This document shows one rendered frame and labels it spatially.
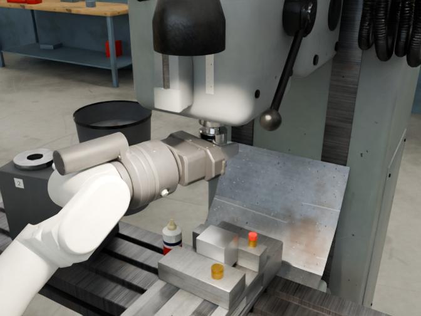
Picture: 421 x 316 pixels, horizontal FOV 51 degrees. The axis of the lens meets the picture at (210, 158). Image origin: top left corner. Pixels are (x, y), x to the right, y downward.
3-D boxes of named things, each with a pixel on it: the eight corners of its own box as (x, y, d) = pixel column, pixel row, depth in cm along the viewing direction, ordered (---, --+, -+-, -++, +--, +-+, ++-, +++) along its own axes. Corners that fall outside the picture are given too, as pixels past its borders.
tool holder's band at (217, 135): (230, 130, 75) (230, 125, 75) (223, 141, 71) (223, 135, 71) (203, 128, 76) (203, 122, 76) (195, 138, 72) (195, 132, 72)
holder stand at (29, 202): (93, 260, 98) (81, 180, 89) (10, 241, 104) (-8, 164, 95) (119, 230, 108) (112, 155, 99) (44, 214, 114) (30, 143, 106)
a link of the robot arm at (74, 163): (161, 209, 63) (89, 240, 56) (121, 194, 71) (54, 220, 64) (148, 131, 60) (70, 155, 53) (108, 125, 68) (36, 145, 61)
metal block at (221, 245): (223, 275, 81) (224, 248, 78) (196, 264, 84) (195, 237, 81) (237, 259, 85) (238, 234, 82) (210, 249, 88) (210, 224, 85)
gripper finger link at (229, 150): (235, 155, 76) (208, 166, 72) (235, 138, 74) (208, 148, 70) (242, 158, 75) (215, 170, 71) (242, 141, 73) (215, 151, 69)
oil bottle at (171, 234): (176, 269, 95) (174, 226, 90) (160, 264, 97) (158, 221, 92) (186, 259, 98) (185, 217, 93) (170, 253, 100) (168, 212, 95)
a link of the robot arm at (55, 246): (141, 197, 59) (72, 282, 54) (107, 185, 66) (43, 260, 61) (111, 165, 56) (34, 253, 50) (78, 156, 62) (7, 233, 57)
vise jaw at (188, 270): (228, 310, 75) (229, 292, 73) (158, 279, 82) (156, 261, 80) (245, 289, 79) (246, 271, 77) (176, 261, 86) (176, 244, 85)
